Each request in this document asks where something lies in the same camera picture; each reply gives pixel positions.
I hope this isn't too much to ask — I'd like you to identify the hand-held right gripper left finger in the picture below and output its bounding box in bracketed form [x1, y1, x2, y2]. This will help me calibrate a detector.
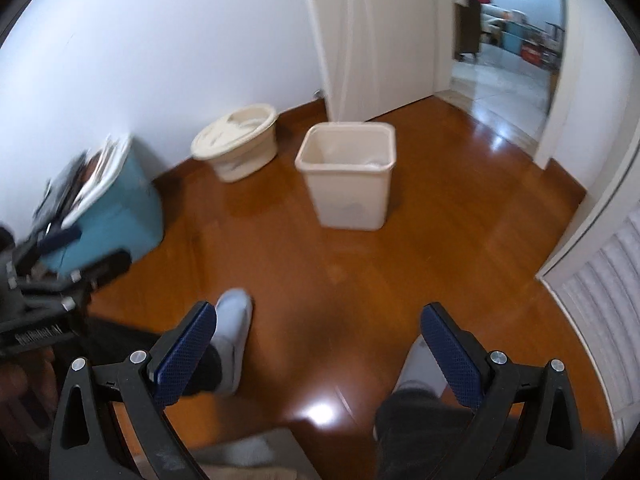
[48, 301, 218, 480]

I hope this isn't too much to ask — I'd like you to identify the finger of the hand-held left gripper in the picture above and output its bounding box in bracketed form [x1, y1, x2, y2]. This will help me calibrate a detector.
[12, 224, 84, 269]
[30, 249, 133, 293]

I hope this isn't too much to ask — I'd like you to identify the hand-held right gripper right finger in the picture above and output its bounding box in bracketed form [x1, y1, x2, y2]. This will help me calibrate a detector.
[420, 302, 587, 480]

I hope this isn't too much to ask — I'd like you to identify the cream plastic waste bin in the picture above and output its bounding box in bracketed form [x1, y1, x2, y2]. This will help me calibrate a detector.
[294, 121, 397, 232]

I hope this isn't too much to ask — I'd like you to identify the white right slipper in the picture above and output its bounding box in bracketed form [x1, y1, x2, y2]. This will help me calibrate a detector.
[399, 337, 452, 397]

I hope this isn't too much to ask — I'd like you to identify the white slipper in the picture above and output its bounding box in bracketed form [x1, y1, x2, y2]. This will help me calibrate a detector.
[214, 287, 254, 397]
[399, 337, 452, 397]

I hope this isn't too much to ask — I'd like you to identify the white left slipper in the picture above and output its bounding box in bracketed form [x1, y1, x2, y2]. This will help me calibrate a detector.
[214, 287, 254, 397]

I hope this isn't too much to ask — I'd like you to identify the blue storage box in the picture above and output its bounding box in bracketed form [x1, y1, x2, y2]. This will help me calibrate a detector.
[37, 135, 166, 281]

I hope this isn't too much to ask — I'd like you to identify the person's right leg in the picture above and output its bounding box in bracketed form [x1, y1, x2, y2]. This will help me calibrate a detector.
[374, 389, 503, 480]

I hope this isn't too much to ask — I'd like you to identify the stack of papers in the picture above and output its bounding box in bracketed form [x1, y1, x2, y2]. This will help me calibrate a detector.
[32, 132, 134, 231]

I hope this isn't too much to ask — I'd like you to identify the grey fabric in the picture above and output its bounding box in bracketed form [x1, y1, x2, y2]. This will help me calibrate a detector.
[197, 429, 322, 480]

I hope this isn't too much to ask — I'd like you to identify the white louvered door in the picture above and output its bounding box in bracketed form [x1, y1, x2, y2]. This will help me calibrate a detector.
[536, 147, 640, 463]

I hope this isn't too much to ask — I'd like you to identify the small cream bin with lid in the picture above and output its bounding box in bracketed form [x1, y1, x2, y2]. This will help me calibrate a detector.
[190, 103, 279, 183]

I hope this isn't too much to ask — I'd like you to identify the dark wooden cabinet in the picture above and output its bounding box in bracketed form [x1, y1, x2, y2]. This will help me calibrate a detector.
[454, 0, 484, 62]

